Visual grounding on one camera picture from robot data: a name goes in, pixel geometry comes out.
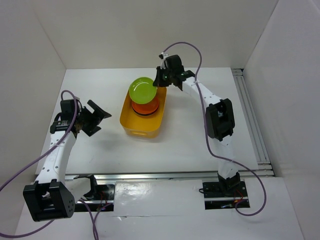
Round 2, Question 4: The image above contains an aluminium rail right side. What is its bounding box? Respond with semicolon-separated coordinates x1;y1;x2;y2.
231;68;276;178

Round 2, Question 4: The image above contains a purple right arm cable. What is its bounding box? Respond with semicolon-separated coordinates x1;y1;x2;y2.
162;42;267;217

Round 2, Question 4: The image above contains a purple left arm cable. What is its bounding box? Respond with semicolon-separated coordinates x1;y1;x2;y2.
0;90;106;240

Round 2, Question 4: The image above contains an orange plate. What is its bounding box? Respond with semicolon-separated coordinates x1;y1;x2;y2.
131;97;160;113

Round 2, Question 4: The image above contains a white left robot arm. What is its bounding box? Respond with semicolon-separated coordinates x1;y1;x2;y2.
23;99;111;222

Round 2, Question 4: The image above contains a black plate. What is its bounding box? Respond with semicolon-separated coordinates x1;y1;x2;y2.
133;109;158;117

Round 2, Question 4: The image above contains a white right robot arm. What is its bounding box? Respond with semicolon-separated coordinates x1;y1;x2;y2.
153;52;240;196

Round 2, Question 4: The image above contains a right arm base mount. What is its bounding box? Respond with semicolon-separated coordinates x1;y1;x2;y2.
198;177;250;210

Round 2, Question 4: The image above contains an aluminium rail front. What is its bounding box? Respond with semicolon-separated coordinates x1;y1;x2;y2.
65;169;275;181

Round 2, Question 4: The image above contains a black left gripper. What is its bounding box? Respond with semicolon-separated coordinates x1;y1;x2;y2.
75;99;111;137

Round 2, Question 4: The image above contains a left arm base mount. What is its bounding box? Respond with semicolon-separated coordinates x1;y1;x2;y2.
65;174;116;213

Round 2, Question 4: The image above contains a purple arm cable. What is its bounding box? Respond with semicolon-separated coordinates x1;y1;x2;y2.
162;42;267;217
0;90;106;240

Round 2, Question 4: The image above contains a yellow plastic bin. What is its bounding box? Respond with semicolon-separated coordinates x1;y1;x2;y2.
119;87;167;138

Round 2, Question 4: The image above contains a green plate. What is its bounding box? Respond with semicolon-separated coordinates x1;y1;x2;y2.
128;77;157;105

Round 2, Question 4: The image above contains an aluminium rail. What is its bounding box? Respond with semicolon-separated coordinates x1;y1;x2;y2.
231;68;276;178
65;169;275;181

